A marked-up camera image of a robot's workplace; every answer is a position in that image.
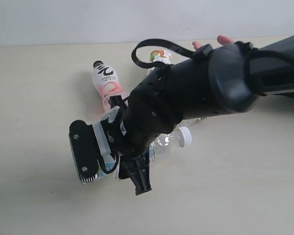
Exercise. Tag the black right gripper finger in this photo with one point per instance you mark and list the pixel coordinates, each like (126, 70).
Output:
(137, 170)
(117, 106)

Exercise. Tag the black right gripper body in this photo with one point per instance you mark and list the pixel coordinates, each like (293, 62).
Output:
(149, 113)

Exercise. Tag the pink peach soda bottle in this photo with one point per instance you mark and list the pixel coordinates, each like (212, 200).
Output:
(106, 82)

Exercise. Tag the lime label drink bottle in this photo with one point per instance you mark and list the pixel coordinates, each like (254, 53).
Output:
(159, 149)

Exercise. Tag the clear white label water bottle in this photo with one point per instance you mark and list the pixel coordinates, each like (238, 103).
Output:
(188, 122)

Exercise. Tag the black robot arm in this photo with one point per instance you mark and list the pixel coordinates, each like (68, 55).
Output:
(210, 82)

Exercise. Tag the open bare human hand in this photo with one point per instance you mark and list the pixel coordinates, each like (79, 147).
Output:
(221, 39)

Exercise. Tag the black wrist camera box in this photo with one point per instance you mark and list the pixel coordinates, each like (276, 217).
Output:
(85, 150)

